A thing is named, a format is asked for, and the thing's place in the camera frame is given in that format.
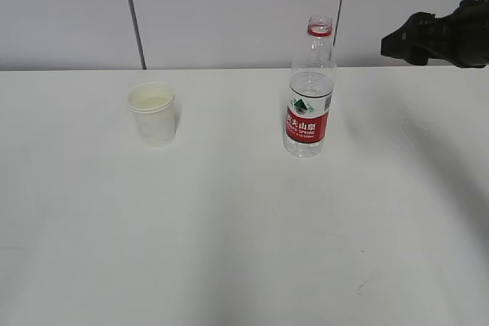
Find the white paper cup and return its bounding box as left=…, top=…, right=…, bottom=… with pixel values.
left=127, top=82, right=176, bottom=147

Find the clear water bottle red label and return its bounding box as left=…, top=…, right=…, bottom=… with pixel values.
left=283, top=15, right=336, bottom=157

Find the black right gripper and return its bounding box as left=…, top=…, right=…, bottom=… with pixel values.
left=381, top=0, right=488, bottom=69

